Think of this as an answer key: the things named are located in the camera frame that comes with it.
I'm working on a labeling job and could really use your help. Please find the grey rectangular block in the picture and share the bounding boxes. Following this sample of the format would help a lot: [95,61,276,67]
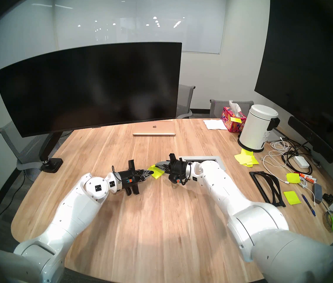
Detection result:
[312,184,323,204]

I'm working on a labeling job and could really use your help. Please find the black frame stand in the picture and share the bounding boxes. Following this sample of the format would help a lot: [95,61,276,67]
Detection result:
[249,171,286,208]

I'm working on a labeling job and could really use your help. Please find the black looped cable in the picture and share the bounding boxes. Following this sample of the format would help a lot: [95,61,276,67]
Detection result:
[281,136,314,175]

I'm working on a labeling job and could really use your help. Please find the white tissue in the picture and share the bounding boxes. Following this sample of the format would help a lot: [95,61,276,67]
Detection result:
[228,100,242,115]

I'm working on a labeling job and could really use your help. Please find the green handled scissors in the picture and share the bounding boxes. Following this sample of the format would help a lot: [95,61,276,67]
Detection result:
[323,210,333,231]

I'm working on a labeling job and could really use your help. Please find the rose gold laptop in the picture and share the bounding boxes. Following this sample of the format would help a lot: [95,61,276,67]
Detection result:
[133,121,176,136]

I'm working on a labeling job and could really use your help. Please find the white pedal bin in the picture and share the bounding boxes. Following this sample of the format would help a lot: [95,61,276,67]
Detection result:
[238,104,280,152]

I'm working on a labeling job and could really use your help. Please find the colourful tissue box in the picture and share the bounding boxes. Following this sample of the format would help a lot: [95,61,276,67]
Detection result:
[221,106,247,133]

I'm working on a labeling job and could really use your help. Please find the white power adapter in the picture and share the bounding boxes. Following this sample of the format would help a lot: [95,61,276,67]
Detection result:
[293,156,310,168]

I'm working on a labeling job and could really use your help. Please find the loose yellow sticky notes pile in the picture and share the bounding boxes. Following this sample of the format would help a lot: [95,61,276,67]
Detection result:
[234,148,260,167]

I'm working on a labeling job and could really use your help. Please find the grey table socket box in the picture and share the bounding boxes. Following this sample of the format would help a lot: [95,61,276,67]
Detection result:
[179,156,227,171]

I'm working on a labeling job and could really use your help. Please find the grey mesh office chair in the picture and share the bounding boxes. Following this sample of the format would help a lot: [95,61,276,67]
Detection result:
[0,120,74,182]
[176,84,196,119]
[209,99,254,119]

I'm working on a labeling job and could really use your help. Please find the orange white marker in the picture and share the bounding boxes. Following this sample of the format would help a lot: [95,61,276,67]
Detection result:
[295,172,317,182]

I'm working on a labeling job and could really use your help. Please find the curved black monitor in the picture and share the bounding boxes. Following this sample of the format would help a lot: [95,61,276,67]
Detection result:
[0,42,182,138]

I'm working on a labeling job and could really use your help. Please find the large black wall screen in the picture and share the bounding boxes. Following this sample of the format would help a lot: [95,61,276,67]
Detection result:
[254,0,333,168]

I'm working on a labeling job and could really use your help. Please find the yellow sticky note pad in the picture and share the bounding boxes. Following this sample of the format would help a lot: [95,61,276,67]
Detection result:
[148,165,166,180]

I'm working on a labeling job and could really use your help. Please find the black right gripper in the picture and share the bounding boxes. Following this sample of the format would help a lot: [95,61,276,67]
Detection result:
[155,153,192,185]

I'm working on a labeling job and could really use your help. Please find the glass wall whiteboard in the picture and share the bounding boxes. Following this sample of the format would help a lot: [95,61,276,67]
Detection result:
[53,0,228,55]

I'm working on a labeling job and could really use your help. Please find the blue pen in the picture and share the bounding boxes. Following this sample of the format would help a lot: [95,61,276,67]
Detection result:
[301,193,316,217]

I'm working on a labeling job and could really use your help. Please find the white coiled cable bundle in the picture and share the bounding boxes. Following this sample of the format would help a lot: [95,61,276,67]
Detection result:
[268,140,290,152]

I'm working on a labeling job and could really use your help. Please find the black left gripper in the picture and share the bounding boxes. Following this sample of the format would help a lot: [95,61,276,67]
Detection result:
[116,159,154,197]

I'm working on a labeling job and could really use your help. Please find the white paper napkin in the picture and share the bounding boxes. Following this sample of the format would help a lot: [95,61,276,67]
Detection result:
[203,119,228,130]

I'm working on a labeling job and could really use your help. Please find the white charging cable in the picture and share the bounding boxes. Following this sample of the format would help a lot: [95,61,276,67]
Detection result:
[261,151,315,208]

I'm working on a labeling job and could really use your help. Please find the black monitor stand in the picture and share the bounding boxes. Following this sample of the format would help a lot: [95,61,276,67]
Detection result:
[38,132,64,173]

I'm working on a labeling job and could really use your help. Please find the small yellow sticky pad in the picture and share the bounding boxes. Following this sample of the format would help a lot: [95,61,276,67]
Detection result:
[283,191,302,205]

